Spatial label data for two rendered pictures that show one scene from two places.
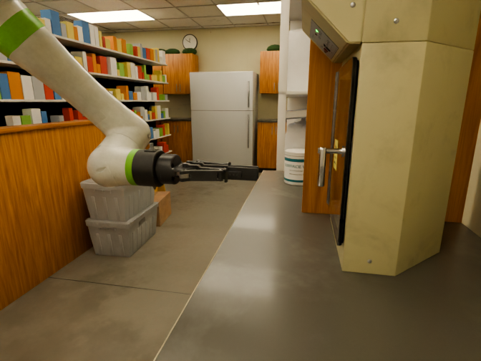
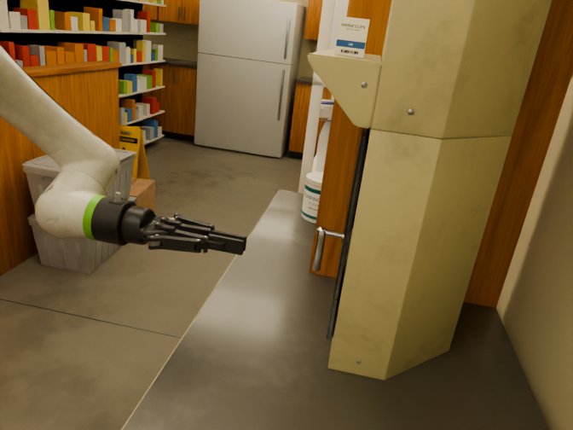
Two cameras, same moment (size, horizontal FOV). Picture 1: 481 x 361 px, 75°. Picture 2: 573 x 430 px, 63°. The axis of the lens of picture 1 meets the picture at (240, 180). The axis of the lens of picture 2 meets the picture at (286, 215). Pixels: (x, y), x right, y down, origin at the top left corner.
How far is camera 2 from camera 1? 27 cm
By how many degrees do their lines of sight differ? 8
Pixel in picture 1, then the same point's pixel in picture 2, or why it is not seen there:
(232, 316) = (190, 419)
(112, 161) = (66, 212)
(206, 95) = (222, 32)
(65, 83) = (10, 107)
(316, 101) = (339, 141)
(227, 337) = not seen: outside the picture
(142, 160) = (105, 214)
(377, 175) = (374, 273)
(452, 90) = (476, 183)
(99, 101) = (54, 129)
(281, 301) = (248, 403)
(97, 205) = not seen: hidden behind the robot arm
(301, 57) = not seen: hidden behind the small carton
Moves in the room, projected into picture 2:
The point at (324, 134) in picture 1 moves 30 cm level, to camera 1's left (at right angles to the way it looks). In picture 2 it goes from (345, 183) to (224, 170)
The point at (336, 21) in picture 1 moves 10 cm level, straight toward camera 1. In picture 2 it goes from (343, 100) to (332, 108)
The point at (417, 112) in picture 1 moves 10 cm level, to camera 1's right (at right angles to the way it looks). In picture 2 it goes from (424, 214) to (483, 220)
